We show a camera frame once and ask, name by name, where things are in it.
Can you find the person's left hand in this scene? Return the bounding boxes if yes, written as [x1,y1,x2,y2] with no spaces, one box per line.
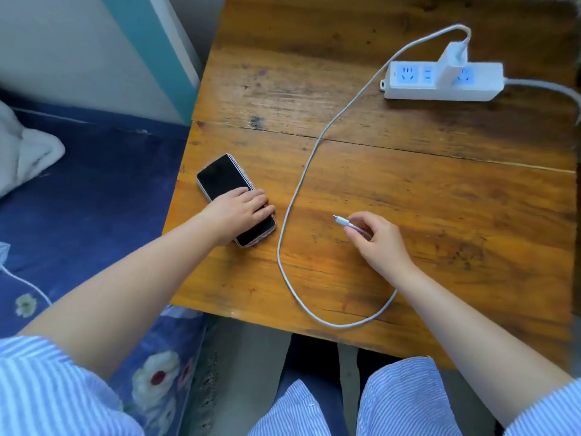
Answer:
[200,187,277,247]

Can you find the person's right hand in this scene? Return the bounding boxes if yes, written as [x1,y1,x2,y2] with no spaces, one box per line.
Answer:
[345,211,417,287]

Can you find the black smartphone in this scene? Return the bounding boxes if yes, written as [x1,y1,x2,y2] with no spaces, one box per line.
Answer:
[196,153,277,248]

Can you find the white charging cable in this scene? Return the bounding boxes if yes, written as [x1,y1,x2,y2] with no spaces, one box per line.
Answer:
[276,24,473,329]

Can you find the person's left forearm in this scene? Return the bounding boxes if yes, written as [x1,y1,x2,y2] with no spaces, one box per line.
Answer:
[17,213,225,383]

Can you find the person's right forearm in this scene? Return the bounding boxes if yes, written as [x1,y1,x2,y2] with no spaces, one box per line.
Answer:
[391,263,575,428]

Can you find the blue floral bed sheet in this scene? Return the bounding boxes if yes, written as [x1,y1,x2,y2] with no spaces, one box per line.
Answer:
[0,88,210,436]

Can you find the white power strip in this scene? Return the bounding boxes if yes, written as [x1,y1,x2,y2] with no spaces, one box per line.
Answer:
[379,61,506,103]

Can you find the white charger adapter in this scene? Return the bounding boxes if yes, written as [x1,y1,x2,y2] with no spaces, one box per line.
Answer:
[437,41,468,89]

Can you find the white blanket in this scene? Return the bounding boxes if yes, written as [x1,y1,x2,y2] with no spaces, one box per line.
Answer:
[0,100,67,198]

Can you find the blue striped shirt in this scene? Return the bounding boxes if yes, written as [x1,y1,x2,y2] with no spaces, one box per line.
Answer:
[0,336,581,436]

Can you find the grey power strip cord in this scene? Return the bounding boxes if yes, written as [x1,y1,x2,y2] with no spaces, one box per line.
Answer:
[503,78,581,126]

